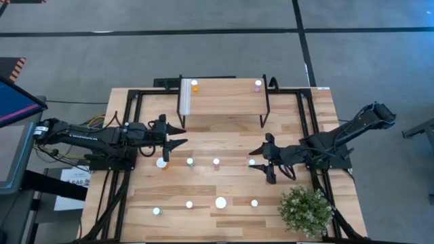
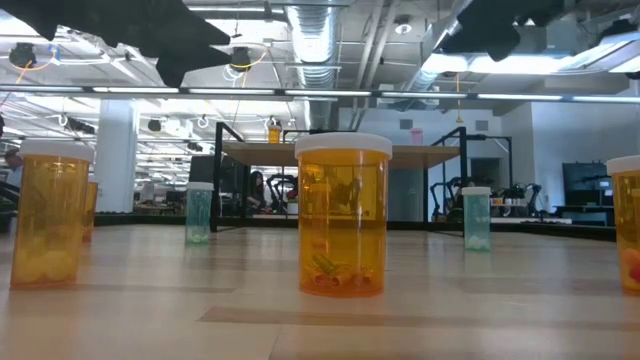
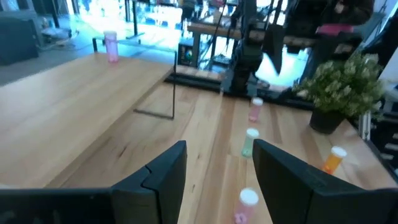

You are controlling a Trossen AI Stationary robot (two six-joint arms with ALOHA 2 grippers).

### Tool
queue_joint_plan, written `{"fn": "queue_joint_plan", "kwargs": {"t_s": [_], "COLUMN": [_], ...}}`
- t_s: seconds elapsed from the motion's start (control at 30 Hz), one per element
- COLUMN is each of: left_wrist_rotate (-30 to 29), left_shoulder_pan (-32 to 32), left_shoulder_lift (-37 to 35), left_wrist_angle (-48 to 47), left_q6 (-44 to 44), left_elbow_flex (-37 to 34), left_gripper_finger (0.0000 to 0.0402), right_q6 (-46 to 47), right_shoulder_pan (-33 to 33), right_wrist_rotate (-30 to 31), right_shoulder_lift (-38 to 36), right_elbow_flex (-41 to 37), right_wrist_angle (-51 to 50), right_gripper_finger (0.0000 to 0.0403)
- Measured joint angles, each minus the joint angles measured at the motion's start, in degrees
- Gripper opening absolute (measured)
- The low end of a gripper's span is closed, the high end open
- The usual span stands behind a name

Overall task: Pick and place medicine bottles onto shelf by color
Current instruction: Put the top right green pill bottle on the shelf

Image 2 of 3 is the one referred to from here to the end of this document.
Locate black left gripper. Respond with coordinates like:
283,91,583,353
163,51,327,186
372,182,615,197
117,0,233,88

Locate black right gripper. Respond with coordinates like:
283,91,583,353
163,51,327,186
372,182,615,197
442,9,522,63

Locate teal pill bottle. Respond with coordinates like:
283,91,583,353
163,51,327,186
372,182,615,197
461,186,493,252
185,181,215,246

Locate wide orange pill bottle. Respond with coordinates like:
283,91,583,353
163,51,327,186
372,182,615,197
82,174,100,244

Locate orange bottle with yellow pills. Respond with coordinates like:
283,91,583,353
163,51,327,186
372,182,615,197
9,138,96,290

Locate wide orange bottle with rolls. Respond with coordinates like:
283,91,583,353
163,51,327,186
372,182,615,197
293,131,394,299

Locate orange bottle with red pills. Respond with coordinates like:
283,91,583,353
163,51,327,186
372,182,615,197
606,154,640,296

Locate wooden shelf black legs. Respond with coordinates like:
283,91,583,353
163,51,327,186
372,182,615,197
209,121,472,239

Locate black round ceiling device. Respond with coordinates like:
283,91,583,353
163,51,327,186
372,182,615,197
8,42,37,69
229,46,253,72

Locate black background monitor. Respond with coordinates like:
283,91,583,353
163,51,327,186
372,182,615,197
188,154,217,184

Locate long LED light bar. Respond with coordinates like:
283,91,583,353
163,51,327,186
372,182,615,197
0,83,640,104

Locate white square pillar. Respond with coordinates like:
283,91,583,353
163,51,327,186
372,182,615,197
93,98,140,214

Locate dark office desk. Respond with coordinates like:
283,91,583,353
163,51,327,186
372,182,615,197
552,204,616,227

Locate yellow hanging cord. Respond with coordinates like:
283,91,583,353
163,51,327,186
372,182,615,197
453,72,464,125

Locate silver ribbed air duct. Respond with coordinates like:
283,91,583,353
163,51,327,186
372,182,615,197
284,4,341,131

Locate black metal rail frame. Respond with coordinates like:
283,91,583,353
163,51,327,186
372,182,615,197
94,213,297,232
388,219,617,243

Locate black wall monitor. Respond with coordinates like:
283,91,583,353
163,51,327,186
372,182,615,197
562,162,615,207

